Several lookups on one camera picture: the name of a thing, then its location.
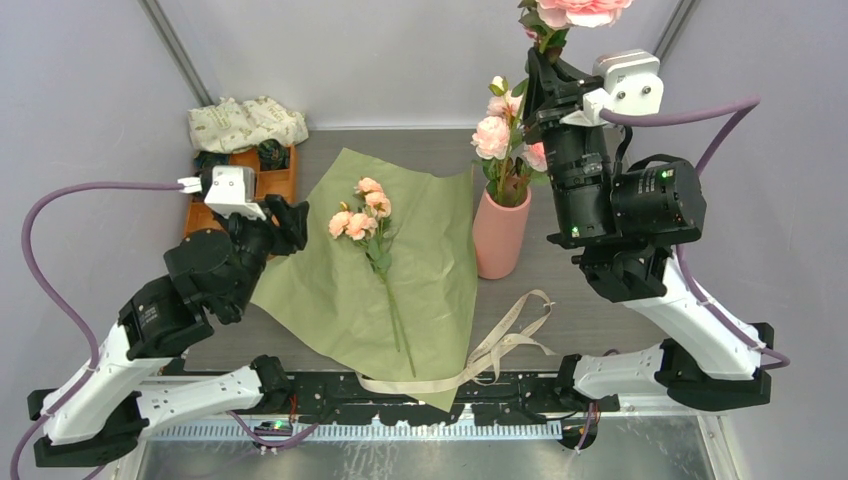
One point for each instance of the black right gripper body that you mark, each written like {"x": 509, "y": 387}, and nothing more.
{"x": 578, "y": 169}

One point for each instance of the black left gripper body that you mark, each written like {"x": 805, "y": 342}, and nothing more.
{"x": 262, "y": 240}

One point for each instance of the deep pink flower stem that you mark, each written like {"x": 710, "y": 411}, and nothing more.
{"x": 534, "y": 167}

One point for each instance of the beige ribbon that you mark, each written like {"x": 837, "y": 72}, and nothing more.
{"x": 483, "y": 365}

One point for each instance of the pale pink single flower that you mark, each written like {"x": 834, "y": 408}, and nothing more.
{"x": 497, "y": 140}

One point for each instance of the orange and green wrapping paper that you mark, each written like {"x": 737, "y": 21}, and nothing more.
{"x": 411, "y": 327}

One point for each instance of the large pink peony stem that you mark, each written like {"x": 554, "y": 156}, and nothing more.
{"x": 548, "y": 22}

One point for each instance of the pink flower bouquet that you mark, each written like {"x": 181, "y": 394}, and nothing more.
{"x": 368, "y": 226}

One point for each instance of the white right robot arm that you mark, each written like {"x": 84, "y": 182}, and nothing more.
{"x": 709, "y": 360}

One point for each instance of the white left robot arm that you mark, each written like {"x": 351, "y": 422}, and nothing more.
{"x": 101, "y": 414}

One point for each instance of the pink cylindrical vase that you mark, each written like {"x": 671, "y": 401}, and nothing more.
{"x": 498, "y": 233}

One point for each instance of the orange wooden compartment tray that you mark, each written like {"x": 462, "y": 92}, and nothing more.
{"x": 282, "y": 182}

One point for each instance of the teal dark rolled item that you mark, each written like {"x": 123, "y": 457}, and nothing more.
{"x": 207, "y": 160}

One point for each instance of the dark green rolled item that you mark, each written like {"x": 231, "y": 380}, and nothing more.
{"x": 273, "y": 156}

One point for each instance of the cream printed cloth bag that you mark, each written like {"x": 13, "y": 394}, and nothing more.
{"x": 233, "y": 127}

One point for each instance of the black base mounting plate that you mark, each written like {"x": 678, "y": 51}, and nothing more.
{"x": 512, "y": 399}

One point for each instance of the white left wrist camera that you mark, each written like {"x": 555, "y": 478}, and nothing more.
{"x": 226, "y": 190}

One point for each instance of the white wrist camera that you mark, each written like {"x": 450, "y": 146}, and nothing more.
{"x": 226, "y": 190}
{"x": 631, "y": 86}

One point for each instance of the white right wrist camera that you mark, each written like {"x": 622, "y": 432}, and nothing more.
{"x": 631, "y": 86}

